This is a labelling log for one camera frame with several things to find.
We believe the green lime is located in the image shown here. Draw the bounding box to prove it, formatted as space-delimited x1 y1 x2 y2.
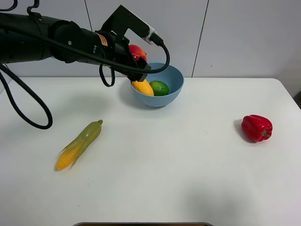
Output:
150 81 169 96

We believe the yellow mango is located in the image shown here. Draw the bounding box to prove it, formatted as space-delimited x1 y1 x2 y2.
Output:
131 80 154 96

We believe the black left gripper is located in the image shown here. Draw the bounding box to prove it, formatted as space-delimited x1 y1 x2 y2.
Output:
90 32 151 81

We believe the red bell pepper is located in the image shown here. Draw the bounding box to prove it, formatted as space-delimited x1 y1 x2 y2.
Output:
241 114 273 143

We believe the red apple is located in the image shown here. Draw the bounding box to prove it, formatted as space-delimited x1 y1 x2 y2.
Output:
129 44 147 62

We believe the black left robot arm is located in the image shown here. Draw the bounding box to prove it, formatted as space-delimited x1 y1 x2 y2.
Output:
0 13 151 81

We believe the blue plastic bowl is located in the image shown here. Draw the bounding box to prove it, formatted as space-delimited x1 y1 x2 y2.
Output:
130 65 184 107

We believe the corn cob with green husk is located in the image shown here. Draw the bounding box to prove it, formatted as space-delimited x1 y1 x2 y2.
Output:
55 120 103 171

